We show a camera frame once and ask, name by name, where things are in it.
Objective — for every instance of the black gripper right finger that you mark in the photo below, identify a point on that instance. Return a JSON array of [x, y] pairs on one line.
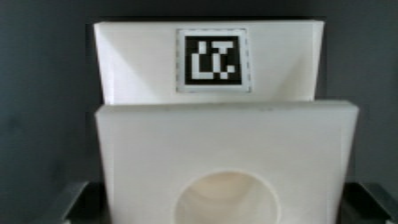
[[369, 204]]

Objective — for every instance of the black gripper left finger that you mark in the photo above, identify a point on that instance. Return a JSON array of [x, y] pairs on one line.
[[79, 207]]

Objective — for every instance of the white lamp base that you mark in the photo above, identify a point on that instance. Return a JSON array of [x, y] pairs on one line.
[[225, 145]]

